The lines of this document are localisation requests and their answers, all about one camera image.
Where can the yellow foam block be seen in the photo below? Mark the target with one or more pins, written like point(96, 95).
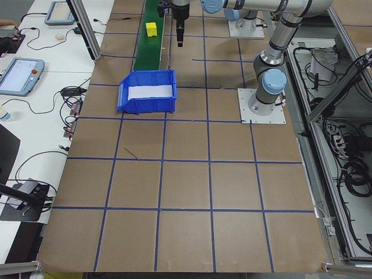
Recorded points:
point(151, 29)

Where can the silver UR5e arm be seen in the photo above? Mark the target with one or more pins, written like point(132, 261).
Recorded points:
point(279, 43)
point(244, 17)

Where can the person bare forearm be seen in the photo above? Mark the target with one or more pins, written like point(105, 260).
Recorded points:
point(7, 22)

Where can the green conveyor belt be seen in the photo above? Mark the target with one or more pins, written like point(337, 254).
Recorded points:
point(148, 52)

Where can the blue plastic storage bin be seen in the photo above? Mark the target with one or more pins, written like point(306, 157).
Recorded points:
point(145, 106)

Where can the black power adapter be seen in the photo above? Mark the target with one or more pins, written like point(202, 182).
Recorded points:
point(78, 30)
point(72, 91)

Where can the small beige round object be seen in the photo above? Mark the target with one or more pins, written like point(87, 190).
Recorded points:
point(60, 37)

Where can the grey blue teach pendant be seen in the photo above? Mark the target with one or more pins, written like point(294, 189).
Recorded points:
point(17, 75)
point(59, 13)

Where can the small circuit board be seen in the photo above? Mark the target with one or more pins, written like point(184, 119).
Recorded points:
point(70, 129)
point(76, 107)

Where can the white desk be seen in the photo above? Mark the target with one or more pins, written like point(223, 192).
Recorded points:
point(43, 46)

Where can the white bag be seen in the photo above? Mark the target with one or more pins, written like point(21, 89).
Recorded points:
point(322, 68)

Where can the black mat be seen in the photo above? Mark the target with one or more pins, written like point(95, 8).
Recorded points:
point(13, 43)

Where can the white power strip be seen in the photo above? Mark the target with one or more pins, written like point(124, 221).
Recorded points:
point(337, 142)

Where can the black electronics box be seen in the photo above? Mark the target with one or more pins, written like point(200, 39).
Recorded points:
point(354, 143)

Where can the black monitor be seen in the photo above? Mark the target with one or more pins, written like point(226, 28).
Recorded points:
point(7, 151)

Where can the black stand base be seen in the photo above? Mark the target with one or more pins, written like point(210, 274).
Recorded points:
point(17, 213)

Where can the aluminium corner bar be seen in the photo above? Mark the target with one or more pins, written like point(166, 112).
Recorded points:
point(20, 266)
point(348, 268)

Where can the white square base plate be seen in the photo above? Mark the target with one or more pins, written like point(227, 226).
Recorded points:
point(247, 33)
point(273, 116)

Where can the slanted aluminium post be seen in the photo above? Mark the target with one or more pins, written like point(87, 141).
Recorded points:
point(87, 35)

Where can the V-shaped metal bar frame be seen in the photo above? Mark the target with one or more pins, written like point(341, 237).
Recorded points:
point(334, 96)

